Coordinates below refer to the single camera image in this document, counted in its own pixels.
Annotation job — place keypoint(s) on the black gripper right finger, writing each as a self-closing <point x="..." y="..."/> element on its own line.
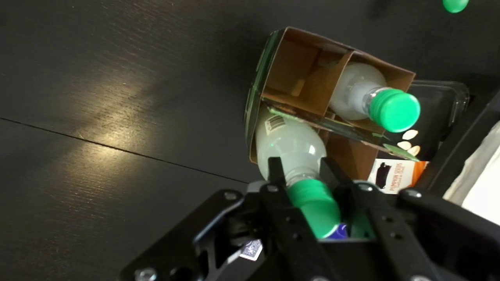
<point x="384" y="234"/>

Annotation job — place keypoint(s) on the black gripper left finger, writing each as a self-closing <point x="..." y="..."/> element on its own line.
<point x="291" y="228"/>

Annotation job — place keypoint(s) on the large white bottle green cap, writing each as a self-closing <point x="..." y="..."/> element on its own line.
<point x="289" y="145"/>

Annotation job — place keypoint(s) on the orange and white label card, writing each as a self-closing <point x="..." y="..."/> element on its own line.
<point x="398" y="173"/>

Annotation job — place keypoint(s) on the pumpkin seed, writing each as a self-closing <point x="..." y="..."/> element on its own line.
<point x="403" y="145"/>
<point x="414" y="150"/>
<point x="409" y="134"/>

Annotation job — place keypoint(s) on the black napkin tray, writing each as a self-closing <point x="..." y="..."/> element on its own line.
<point x="469" y="140"/>

